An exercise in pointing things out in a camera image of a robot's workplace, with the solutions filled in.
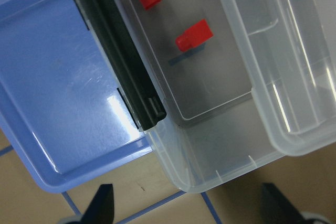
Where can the blue plastic tray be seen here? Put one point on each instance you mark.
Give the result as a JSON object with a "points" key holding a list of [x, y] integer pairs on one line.
{"points": [[60, 105]]}

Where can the clear plastic storage box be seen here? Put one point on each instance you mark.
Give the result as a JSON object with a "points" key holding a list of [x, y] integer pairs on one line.
{"points": [[212, 132]]}

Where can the clear plastic box lid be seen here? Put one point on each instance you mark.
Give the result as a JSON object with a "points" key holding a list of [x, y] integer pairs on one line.
{"points": [[288, 48]]}

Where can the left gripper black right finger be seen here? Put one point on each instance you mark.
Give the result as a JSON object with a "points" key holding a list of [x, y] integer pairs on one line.
{"points": [[276, 208]]}

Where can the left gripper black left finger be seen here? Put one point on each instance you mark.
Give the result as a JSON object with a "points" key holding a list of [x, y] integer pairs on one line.
{"points": [[101, 208]]}

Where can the black box latch handle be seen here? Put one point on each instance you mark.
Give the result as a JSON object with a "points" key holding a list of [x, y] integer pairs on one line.
{"points": [[104, 19]]}

